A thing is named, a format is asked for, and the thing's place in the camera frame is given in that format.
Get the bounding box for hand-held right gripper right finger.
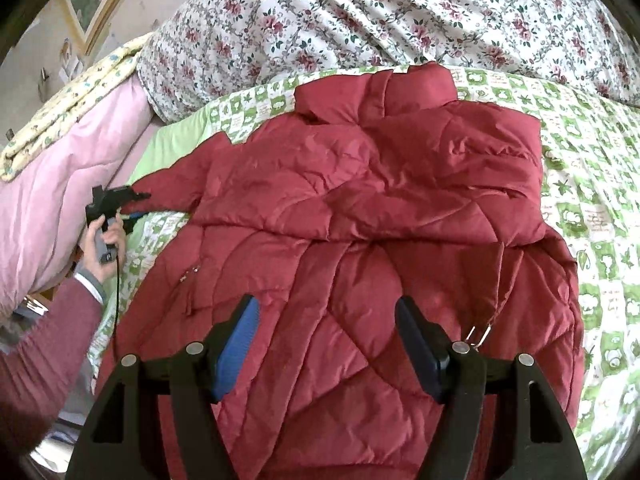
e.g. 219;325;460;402
395;296;588;480

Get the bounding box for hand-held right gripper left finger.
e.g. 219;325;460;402
65;294;261;480

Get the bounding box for red quilted puffer jacket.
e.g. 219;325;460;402
95;62;586;480

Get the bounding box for person's left forearm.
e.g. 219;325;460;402
0;267;108;456

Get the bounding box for person's left hand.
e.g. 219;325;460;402
79;215;127;284

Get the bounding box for pink blanket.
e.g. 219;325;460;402
0;77;161;321

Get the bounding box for yellow floral blanket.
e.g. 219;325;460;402
0;32;156;183

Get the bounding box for green checked bed sheet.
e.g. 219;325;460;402
87;65;640;480

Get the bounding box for white rose print quilt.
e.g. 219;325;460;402
137;0;640;123

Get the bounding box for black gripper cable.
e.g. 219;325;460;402
111;245;122;343

